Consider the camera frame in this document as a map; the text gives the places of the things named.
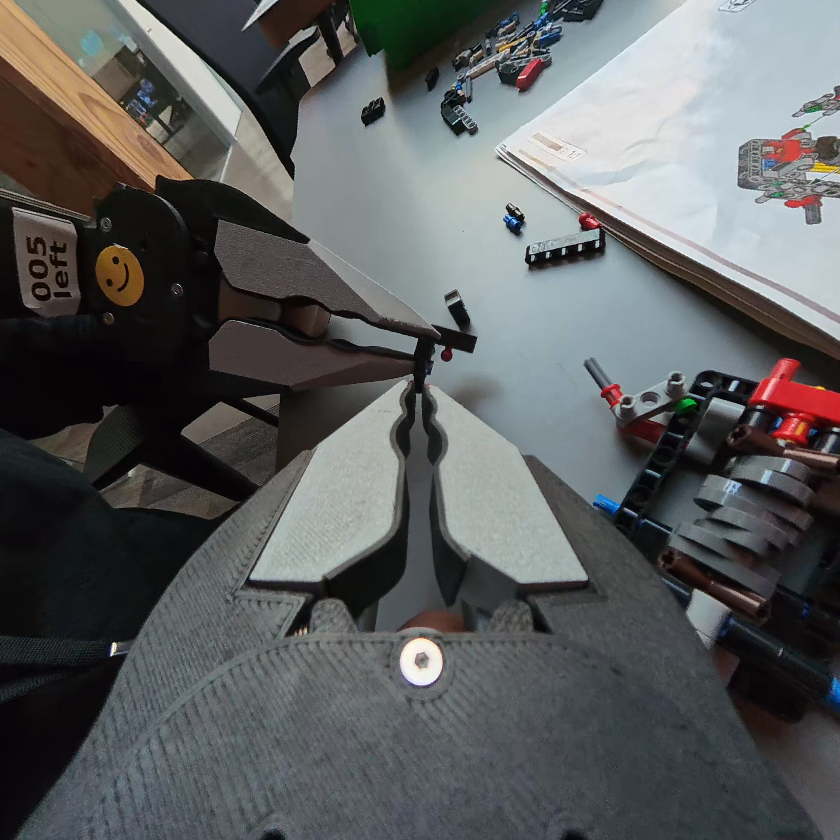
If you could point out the green plastic bin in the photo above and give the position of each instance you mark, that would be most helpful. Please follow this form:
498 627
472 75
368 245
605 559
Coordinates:
407 33

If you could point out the lego chassis assembly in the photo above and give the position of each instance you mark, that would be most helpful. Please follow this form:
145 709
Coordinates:
741 499

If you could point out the black lego connector piece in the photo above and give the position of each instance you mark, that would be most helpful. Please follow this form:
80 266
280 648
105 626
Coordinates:
373 110

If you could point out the small black lego brick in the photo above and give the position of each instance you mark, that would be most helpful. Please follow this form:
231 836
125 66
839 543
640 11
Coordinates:
458 308

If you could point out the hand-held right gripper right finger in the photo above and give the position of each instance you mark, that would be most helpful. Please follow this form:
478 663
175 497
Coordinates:
505 518

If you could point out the wooden pillar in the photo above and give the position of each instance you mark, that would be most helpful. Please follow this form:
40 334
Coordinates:
52 131

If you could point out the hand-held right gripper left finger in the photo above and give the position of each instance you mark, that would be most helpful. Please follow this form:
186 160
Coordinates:
334 518

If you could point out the red lego pin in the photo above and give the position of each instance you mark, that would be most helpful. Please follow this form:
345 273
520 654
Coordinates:
589 220

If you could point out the black office chair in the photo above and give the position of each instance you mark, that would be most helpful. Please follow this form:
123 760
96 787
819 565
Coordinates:
262 79

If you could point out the black chair base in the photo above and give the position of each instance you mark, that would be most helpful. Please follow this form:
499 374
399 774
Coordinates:
197 453

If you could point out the black pinned lego liftarm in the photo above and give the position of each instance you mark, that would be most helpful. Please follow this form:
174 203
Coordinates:
459 340

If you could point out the pile of loose lego pieces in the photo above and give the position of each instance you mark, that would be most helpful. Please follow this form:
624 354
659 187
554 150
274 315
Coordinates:
505 52

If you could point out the black lego beam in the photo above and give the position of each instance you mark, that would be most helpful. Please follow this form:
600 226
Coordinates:
564 247

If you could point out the white instruction booklet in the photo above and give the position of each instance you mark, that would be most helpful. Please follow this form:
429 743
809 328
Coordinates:
656 131

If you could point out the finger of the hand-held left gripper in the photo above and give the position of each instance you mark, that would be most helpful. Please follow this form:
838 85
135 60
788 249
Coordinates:
295 269
295 361

